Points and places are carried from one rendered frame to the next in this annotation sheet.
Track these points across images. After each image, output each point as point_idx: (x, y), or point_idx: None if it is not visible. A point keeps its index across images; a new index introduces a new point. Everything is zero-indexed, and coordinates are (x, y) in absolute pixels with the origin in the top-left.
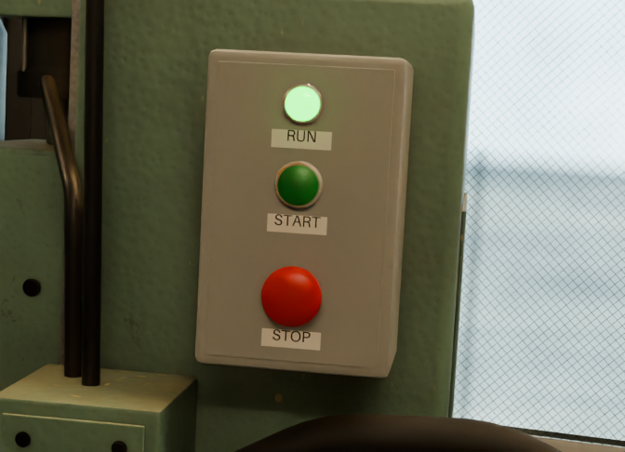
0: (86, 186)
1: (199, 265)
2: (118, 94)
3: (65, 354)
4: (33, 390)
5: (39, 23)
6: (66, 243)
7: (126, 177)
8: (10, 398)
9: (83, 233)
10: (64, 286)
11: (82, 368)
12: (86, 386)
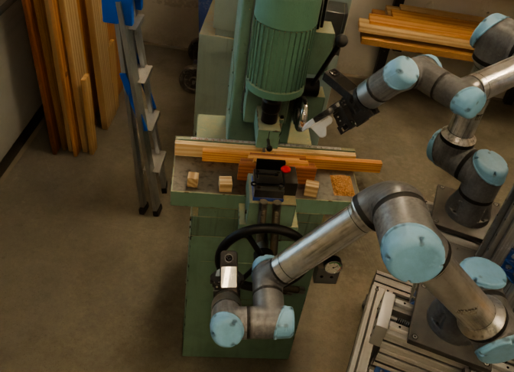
0: None
1: None
2: None
3: (319, 25)
4: (329, 31)
5: None
6: (322, 7)
7: None
8: (334, 32)
9: (326, 3)
10: (320, 14)
11: (323, 24)
12: (323, 27)
